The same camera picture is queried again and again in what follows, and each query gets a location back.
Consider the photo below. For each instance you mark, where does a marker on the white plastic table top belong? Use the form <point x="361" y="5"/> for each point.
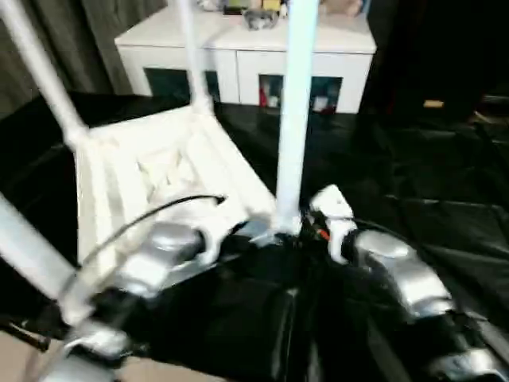
<point x="119" y="179"/>

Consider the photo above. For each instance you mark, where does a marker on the black mat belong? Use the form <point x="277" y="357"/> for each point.
<point x="417" y="179"/>

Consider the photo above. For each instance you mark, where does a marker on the white plastic bottle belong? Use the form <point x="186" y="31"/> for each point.
<point x="319" y="103"/>

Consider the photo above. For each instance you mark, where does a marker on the red and white bottle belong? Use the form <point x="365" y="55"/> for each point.
<point x="263" y="96"/>

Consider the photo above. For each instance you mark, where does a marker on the small yellow label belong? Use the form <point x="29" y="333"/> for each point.
<point x="433" y="104"/>

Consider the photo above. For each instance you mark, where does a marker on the white cabinet with glass doors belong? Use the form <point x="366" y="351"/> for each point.
<point x="167" y="44"/>

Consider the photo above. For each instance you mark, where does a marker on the black and white bundle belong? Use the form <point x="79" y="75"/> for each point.
<point x="260" y="20"/>

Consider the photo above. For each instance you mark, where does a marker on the small white figurine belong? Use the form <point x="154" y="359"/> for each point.
<point x="283" y="9"/>

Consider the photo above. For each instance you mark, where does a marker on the black tripod stand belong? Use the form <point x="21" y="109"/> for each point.
<point x="24" y="336"/>

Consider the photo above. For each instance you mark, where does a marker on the white spotted plush toy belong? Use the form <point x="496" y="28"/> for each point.
<point x="208" y="4"/>

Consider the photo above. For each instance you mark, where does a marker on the grey-green curtain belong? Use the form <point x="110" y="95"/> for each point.
<point x="99" y="44"/>

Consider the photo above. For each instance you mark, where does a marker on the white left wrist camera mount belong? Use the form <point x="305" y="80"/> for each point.
<point x="212" y="246"/>

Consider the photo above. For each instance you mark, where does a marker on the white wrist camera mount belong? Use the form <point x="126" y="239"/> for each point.
<point x="332" y="203"/>
<point x="212" y="246"/>

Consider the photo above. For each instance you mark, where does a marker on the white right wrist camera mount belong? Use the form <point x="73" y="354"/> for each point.
<point x="332" y="203"/>

